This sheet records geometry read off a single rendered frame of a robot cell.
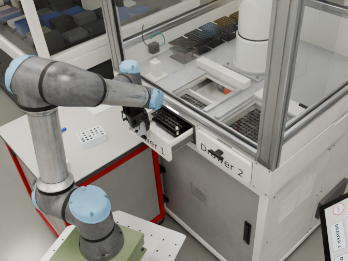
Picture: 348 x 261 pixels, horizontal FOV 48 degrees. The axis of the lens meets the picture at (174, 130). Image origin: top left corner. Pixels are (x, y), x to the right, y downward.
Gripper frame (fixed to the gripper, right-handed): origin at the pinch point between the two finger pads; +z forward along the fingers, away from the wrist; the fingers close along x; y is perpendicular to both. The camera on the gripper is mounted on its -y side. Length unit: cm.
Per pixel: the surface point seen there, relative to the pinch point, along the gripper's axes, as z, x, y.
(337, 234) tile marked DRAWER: -10, 86, -5
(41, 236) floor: 90, -59, 48
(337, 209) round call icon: -11, 82, -12
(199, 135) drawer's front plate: -0.7, 19.1, -15.0
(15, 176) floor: 90, -119, 38
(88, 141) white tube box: 10.9, -24.6, 15.3
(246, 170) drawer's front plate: 1.7, 44.7, -14.9
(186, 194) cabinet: 53, 4, -18
